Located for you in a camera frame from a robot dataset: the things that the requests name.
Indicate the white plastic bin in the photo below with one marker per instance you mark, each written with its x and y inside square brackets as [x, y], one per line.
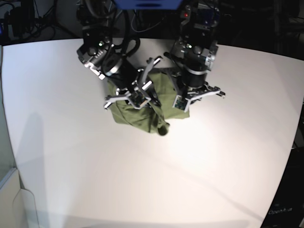
[17, 205]

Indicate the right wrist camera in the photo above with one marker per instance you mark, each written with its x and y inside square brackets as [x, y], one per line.
[139, 101]

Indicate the blue box overhead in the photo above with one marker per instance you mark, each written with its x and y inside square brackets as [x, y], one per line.
[148, 4]

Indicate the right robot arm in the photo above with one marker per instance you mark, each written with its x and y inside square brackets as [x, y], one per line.
[110, 61]

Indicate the green T-shirt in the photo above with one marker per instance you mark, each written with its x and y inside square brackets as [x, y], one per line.
[152, 118]

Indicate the black OpenArm case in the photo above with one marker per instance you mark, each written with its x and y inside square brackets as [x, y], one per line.
[287, 207]

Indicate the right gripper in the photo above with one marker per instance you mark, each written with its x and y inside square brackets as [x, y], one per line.
[129, 81]

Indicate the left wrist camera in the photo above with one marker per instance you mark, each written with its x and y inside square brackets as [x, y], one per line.
[181, 103]

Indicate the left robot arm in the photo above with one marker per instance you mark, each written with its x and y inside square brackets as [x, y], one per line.
[194, 53]

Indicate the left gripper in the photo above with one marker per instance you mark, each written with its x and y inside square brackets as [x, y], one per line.
[192, 83]

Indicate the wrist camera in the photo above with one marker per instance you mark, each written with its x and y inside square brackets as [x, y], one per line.
[181, 103]
[139, 101]

